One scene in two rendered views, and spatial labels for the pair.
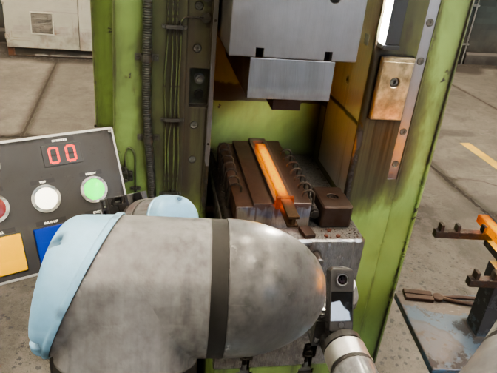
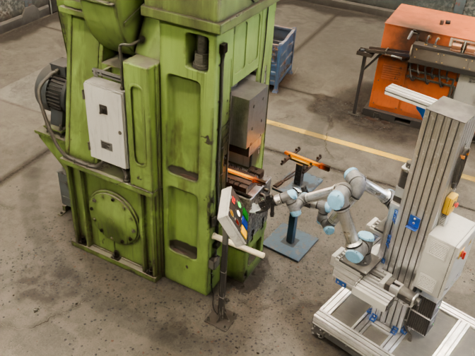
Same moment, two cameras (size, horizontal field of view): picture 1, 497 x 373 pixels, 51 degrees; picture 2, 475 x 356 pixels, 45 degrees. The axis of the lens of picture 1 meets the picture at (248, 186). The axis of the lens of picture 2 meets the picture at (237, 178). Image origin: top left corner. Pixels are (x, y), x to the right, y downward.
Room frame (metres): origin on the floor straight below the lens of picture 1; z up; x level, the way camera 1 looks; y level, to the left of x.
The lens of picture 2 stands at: (-1.03, 2.89, 3.56)
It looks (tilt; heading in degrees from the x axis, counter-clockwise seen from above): 35 degrees down; 308
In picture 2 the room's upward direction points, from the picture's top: 4 degrees clockwise
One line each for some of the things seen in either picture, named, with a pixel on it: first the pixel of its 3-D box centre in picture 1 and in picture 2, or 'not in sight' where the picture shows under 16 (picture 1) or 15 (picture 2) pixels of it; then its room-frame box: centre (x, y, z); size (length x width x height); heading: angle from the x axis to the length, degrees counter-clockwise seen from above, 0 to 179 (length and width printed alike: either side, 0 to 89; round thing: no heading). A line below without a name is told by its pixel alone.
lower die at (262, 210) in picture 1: (259, 178); (228, 176); (1.38, -0.03, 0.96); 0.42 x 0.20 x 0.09; 12
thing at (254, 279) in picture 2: not in sight; (249, 274); (1.13, -0.08, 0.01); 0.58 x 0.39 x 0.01; 102
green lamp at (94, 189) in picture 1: (94, 189); not in sight; (0.98, 0.33, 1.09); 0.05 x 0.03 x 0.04; 102
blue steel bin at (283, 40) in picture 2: not in sight; (248, 51); (3.84, -3.30, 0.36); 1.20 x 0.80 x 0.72; 20
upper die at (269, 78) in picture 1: (273, 57); (230, 138); (1.38, -0.03, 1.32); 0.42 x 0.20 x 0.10; 12
